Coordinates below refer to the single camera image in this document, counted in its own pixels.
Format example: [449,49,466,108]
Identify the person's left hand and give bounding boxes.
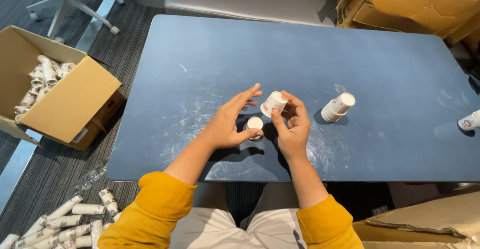
[202,84,265,150]

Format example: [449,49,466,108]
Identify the person's right hand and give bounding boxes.
[270,90,312,162]

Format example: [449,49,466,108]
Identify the white paper cup red print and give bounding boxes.
[260,91,289,118]

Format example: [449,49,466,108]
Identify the upside-down white paper cup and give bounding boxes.
[245,116,265,142]

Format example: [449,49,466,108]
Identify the lying stack of paper cups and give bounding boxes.
[321,93,356,123]

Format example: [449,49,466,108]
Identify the beige trousers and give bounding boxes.
[169,182,331,249]

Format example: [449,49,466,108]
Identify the grey bench seat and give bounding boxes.
[164,0,341,27]

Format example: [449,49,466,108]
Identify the clear plastic wrap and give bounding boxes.
[72,160,110,198]

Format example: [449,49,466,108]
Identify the open cardboard box with cups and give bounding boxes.
[0,25,127,151]

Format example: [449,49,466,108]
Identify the brown cardboard carton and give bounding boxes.
[352,190,480,249]

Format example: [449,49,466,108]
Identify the short stack of paper cups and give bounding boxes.
[457,109,480,132]

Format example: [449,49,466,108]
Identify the flattened brown cardboard heap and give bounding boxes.
[336,0,480,56]

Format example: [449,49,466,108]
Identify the pile of wrapped cup sleeves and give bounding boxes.
[0,188,123,249]

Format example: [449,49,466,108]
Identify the white office chair base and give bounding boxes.
[7,0,125,42]

